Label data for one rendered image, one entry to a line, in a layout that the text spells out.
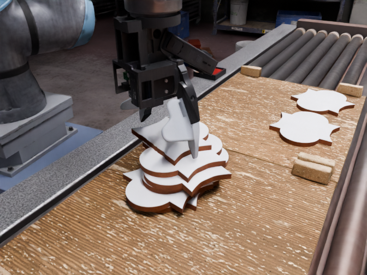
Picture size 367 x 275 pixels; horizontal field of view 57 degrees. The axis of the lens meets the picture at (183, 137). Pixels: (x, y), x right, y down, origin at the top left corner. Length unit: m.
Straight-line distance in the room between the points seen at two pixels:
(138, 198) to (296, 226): 0.22
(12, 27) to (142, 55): 0.33
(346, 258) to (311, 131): 0.30
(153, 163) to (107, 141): 0.23
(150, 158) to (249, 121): 0.30
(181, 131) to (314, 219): 0.23
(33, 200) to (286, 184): 0.41
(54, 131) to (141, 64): 0.40
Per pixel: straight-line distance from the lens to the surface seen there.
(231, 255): 0.45
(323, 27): 1.76
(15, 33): 0.72
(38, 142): 0.78
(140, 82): 0.44
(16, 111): 0.74
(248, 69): 1.00
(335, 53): 1.40
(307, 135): 0.70
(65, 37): 0.76
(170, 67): 0.46
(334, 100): 0.88
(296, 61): 1.26
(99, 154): 0.68
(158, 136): 0.55
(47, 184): 0.63
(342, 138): 0.74
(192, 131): 0.48
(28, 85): 0.76
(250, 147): 0.65
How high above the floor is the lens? 1.28
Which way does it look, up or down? 30 degrees down
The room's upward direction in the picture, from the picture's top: straight up
